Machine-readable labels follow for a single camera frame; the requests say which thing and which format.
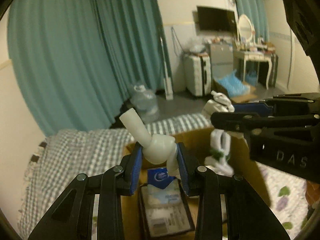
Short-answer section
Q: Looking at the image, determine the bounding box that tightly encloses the grey checked blanket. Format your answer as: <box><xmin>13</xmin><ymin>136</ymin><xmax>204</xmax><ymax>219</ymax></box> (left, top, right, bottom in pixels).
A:
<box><xmin>18</xmin><ymin>113</ymin><xmax>213</xmax><ymax>237</ymax></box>

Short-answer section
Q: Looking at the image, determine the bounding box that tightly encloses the white wardrobe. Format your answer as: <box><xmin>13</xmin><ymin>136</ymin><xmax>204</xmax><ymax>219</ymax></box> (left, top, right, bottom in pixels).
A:
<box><xmin>264</xmin><ymin>0</ymin><xmax>319</xmax><ymax>93</ymax></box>

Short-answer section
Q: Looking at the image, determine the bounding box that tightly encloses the black flat box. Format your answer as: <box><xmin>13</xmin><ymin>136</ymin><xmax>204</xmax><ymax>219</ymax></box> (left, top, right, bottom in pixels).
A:
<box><xmin>140</xmin><ymin>179</ymin><xmax>195</xmax><ymax>239</ymax></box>

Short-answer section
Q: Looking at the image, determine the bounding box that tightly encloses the blue tissue pack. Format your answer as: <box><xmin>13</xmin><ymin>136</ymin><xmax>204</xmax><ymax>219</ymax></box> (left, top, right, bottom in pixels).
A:
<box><xmin>147</xmin><ymin>167</ymin><xmax>176</xmax><ymax>190</ymax></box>

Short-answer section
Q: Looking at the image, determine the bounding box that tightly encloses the white suitcase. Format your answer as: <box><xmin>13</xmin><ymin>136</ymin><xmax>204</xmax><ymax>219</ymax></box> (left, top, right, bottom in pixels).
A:
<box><xmin>184</xmin><ymin>55</ymin><xmax>212</xmax><ymax>97</ymax></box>

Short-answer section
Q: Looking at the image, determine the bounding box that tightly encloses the grey mini fridge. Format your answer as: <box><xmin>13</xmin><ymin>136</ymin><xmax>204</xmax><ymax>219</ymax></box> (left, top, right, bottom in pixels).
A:
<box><xmin>206</xmin><ymin>43</ymin><xmax>234</xmax><ymax>79</ymax></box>

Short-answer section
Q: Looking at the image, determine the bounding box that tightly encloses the black wall television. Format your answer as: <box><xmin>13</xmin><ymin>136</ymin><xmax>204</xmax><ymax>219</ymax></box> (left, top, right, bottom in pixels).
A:
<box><xmin>197</xmin><ymin>6</ymin><xmax>237</xmax><ymax>34</ymax></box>

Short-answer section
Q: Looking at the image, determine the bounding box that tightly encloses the floor box with blue bags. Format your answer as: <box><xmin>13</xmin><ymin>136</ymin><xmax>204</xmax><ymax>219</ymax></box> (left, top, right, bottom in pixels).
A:
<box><xmin>212</xmin><ymin>71</ymin><xmax>258</xmax><ymax>103</ymax></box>

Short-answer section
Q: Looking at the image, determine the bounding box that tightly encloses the narrow teal curtain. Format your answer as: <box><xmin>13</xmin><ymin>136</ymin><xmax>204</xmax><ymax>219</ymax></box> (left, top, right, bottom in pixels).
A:
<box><xmin>235</xmin><ymin>0</ymin><xmax>269</xmax><ymax>41</ymax></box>

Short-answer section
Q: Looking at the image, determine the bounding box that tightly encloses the white green plush toy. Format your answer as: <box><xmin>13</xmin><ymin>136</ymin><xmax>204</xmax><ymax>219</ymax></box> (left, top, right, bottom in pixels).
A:
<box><xmin>202</xmin><ymin>90</ymin><xmax>234</xmax><ymax>177</ymax></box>

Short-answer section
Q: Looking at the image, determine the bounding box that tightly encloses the white dressing table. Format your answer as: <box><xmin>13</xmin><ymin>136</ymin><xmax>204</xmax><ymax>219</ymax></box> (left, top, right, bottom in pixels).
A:
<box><xmin>233</xmin><ymin>49</ymin><xmax>275</xmax><ymax>90</ymax></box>

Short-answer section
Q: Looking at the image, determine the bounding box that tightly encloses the white floral quilt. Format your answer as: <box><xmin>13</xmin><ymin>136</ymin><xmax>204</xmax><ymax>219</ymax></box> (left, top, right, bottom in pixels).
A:
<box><xmin>91</xmin><ymin>160</ymin><xmax>312</xmax><ymax>240</ymax></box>

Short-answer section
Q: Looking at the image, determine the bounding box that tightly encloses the large teal curtain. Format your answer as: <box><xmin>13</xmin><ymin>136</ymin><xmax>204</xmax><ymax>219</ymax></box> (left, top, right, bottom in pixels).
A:
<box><xmin>7</xmin><ymin>0</ymin><xmax>171</xmax><ymax>136</ymax></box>

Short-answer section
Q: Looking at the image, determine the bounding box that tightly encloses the clear water jug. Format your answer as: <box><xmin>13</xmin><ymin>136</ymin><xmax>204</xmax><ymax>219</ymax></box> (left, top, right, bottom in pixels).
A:
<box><xmin>130</xmin><ymin>81</ymin><xmax>159</xmax><ymax>124</ymax></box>

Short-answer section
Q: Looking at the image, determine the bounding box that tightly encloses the white oval vanity mirror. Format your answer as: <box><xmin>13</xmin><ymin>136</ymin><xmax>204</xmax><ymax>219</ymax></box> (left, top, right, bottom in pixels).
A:
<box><xmin>237</xmin><ymin>14</ymin><xmax>255</xmax><ymax>43</ymax></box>

